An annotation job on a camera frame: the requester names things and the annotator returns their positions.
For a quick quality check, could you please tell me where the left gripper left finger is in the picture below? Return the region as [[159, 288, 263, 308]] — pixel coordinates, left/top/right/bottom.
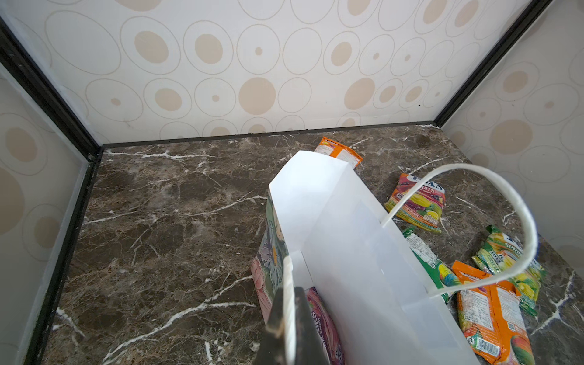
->
[[252, 289, 286, 365]]

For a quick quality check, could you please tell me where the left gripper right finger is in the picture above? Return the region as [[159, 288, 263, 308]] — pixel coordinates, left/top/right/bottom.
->
[[294, 287, 329, 365]]

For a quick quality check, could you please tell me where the purple Fox's berries packet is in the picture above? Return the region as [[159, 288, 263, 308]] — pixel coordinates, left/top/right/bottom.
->
[[305, 287, 345, 365]]

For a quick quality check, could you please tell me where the white paper bag colourful print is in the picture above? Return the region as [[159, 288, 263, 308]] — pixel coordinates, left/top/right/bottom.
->
[[249, 150, 539, 365]]

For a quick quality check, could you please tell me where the red yellow Fox's fruits packet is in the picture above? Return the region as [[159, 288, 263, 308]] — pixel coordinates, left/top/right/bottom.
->
[[384, 173, 446, 234]]

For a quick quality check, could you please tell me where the green tea candy packet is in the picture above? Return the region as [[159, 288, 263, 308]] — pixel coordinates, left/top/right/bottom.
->
[[402, 227, 461, 289]]

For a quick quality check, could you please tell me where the large orange snack packet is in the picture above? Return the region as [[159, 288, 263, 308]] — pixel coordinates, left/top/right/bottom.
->
[[457, 281, 535, 364]]

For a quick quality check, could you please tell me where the orange snack packet far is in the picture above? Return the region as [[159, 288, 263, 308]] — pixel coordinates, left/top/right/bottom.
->
[[314, 137, 363, 168]]

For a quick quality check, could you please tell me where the yellow green Fox's packet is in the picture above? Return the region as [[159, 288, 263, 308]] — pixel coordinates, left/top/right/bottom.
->
[[471, 225, 547, 316]]

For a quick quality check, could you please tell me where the left black frame post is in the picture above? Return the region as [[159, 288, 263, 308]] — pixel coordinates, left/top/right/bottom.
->
[[0, 15, 103, 161]]

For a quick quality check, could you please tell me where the black frame post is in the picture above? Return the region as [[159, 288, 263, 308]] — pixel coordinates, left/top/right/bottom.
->
[[433, 0, 553, 128], [0, 15, 103, 161]]

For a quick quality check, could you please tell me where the right black frame post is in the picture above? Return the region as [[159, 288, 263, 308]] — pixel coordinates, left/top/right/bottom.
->
[[433, 0, 553, 128]]

